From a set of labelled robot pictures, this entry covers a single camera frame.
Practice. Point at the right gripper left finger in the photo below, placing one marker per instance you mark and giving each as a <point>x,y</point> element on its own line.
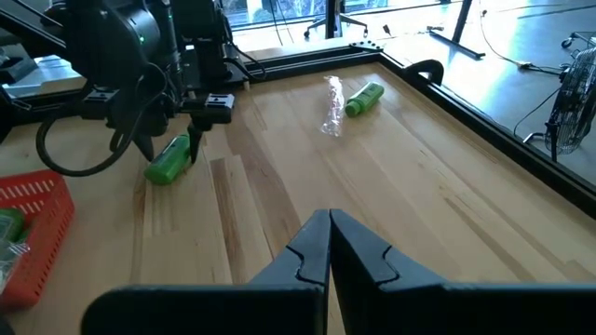
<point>312,265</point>

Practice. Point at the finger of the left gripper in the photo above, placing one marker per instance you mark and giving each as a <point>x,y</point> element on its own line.
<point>194,139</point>
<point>145,144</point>

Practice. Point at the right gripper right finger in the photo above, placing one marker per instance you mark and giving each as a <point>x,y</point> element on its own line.
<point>358,270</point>

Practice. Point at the green shampoo bottle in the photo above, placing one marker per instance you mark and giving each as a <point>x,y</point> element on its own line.
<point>11,223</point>
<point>167,160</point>
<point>365,98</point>

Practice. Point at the pink toothbrush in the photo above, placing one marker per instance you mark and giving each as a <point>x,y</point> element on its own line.
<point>334,107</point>

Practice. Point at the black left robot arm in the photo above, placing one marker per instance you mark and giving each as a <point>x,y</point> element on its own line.
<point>116,32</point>

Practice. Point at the red plastic basket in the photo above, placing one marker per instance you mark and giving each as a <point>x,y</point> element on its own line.
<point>46,223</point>

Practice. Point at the black office chair base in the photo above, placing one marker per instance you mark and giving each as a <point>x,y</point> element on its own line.
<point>333,18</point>

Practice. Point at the black floor bar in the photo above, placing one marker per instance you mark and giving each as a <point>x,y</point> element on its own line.
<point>462,21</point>

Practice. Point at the black floor fan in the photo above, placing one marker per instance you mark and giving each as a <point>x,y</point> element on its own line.
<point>577,102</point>

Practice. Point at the black caster frame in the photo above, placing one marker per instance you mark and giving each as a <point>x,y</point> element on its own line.
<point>566,43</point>

